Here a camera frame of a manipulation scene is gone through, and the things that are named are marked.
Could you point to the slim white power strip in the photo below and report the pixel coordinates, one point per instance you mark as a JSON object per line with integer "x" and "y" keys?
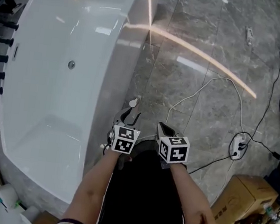
{"x": 249, "y": 35}

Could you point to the chrome bathtub drain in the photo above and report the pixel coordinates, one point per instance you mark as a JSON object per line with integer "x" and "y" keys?
{"x": 71, "y": 64}

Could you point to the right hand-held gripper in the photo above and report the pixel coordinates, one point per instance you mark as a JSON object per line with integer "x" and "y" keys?
{"x": 174, "y": 149}

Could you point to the person's right forearm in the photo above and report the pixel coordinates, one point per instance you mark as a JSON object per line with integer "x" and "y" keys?
{"x": 190, "y": 197}

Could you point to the white pump bottle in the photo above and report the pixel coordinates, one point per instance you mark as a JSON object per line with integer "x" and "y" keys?
{"x": 133, "y": 102}

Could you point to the person's left forearm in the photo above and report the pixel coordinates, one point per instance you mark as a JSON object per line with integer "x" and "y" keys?
{"x": 91, "y": 186}

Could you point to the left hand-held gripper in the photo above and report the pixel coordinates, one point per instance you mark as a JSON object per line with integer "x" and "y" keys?
{"x": 124, "y": 139}

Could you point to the white power strip with plugs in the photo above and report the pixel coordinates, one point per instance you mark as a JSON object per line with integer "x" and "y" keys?
{"x": 237, "y": 147}

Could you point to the person's black trousers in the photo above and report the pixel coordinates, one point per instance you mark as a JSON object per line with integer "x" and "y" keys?
{"x": 143, "y": 189}

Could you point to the white bathtub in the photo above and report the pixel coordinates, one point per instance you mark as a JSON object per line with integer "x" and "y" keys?
{"x": 58, "y": 74}

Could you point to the white paper roll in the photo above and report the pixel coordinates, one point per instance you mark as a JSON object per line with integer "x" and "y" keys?
{"x": 30, "y": 215}
{"x": 6, "y": 198}

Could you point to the brown cardboard box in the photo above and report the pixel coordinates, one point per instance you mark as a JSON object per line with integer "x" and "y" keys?
{"x": 243, "y": 201}

